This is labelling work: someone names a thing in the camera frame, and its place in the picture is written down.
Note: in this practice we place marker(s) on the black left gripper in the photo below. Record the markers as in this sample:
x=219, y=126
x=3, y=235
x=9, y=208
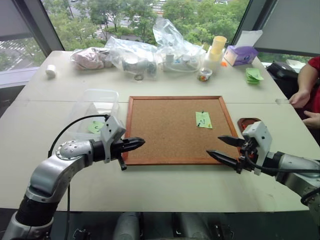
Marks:
x=117, y=151

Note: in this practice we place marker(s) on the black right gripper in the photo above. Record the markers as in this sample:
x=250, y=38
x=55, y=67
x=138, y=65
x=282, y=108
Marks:
x=247, y=156

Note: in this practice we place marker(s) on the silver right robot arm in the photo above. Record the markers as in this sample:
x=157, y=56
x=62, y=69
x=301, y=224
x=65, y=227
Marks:
x=297, y=167

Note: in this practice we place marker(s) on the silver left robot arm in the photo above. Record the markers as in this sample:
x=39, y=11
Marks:
x=50, y=170

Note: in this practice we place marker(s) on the person's right forearm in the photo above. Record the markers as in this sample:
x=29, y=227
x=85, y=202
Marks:
x=306, y=77

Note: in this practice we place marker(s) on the green paper note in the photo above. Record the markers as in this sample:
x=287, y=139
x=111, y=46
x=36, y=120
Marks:
x=205, y=118

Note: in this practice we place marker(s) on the wood-framed cork board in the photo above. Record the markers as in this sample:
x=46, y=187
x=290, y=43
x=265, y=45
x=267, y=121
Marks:
x=170, y=125

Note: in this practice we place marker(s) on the green note with black mark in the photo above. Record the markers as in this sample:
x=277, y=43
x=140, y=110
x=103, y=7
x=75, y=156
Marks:
x=95, y=127

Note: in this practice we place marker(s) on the small bowl of pins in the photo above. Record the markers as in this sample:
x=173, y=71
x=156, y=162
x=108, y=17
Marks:
x=205, y=75

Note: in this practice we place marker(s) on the person's right hand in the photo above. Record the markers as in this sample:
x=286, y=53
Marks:
x=300, y=98

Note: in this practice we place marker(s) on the person's left hand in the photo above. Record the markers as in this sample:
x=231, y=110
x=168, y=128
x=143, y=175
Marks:
x=314, y=121

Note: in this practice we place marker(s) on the reddish brown small tray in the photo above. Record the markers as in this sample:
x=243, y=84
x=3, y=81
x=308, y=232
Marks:
x=246, y=122

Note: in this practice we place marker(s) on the clear plastic container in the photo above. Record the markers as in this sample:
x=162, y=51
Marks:
x=100, y=105

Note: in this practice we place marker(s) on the small clear plastic piece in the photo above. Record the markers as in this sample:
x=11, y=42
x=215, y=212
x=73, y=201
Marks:
x=282, y=101

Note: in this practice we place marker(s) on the stack of green notes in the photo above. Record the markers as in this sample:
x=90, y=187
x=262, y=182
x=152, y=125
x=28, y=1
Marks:
x=253, y=75

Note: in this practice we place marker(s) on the clear bag with grey parts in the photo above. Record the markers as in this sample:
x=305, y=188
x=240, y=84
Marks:
x=135, y=62

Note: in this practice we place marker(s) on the grey rounded shape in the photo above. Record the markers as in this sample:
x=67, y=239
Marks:
x=127, y=226

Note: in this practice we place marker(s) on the small orange object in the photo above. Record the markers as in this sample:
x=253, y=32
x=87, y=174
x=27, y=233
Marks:
x=223, y=64

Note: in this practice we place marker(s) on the white translucent plastic container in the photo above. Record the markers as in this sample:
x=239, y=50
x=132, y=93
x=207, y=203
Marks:
x=211, y=63

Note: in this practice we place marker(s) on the black bag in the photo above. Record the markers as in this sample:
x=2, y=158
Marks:
x=282, y=75

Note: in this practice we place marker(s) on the purple tissue box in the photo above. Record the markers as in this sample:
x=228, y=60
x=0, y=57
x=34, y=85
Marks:
x=241, y=55

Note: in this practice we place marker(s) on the plastic bag with pink contents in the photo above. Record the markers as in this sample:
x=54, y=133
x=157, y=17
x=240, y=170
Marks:
x=87, y=60

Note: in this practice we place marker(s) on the cream yellow stacked cups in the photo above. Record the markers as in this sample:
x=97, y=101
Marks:
x=217, y=47

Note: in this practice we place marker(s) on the large clear plastic bag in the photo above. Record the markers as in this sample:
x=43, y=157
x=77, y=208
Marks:
x=175, y=42

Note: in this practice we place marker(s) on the small white roll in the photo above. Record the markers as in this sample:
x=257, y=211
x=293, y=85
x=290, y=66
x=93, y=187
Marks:
x=50, y=71

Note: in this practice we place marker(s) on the person's red shirt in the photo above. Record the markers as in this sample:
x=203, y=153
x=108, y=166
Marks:
x=315, y=62

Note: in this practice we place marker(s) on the grey roller blind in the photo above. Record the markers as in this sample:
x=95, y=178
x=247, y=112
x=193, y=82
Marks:
x=12, y=17
x=292, y=25

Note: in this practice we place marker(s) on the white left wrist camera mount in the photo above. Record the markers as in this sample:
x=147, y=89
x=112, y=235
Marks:
x=113, y=130

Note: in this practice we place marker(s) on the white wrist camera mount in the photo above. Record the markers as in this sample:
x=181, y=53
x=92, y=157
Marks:
x=113, y=130
x=261, y=140

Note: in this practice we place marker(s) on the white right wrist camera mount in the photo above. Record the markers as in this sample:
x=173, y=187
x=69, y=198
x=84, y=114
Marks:
x=261, y=140

